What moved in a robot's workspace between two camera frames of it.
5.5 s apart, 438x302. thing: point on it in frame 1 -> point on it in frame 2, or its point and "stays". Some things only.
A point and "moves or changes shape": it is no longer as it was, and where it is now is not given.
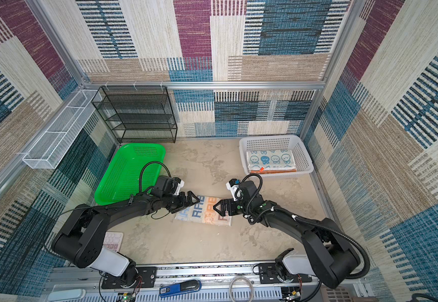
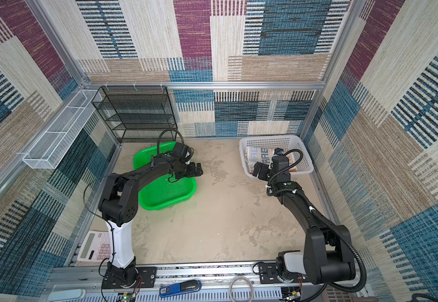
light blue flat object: (67, 294) stays
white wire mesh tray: (50, 149) stays
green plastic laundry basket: (121, 180) moves or changes shape
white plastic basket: (274, 155) stays
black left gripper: (189, 201) -> (192, 172)
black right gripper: (223, 207) -> (262, 175)
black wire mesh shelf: (138, 113) stays
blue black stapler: (179, 288) stays
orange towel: (204, 212) -> (255, 155)
